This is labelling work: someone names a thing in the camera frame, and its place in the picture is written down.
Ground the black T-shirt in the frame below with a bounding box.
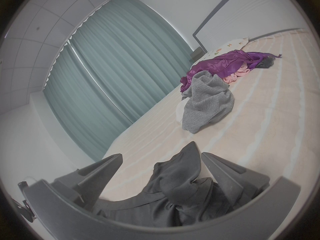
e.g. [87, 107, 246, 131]
[91, 141, 250, 228]

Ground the blue-green curtain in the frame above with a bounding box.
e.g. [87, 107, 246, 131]
[69, 0, 194, 124]
[43, 43, 140, 162]

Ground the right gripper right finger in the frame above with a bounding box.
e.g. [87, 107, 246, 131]
[201, 152, 270, 207]

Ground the grey garment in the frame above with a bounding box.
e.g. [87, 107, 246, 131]
[181, 70, 235, 134]

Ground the bed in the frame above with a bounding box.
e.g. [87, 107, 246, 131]
[99, 0, 319, 204]

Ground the white garment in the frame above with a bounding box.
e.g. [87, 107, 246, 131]
[176, 98, 190, 124]

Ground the grey bedside table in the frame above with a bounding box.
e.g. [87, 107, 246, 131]
[189, 47, 204, 62]

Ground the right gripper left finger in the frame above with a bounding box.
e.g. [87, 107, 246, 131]
[51, 153, 123, 211]

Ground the small black garment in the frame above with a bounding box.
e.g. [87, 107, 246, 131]
[259, 57, 275, 68]

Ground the purple satin garment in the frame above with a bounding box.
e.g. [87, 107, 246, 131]
[180, 49, 283, 92]

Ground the white printed pillow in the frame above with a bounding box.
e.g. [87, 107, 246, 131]
[201, 36, 250, 61]

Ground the pink garment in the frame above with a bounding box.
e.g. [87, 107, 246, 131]
[223, 68, 250, 84]

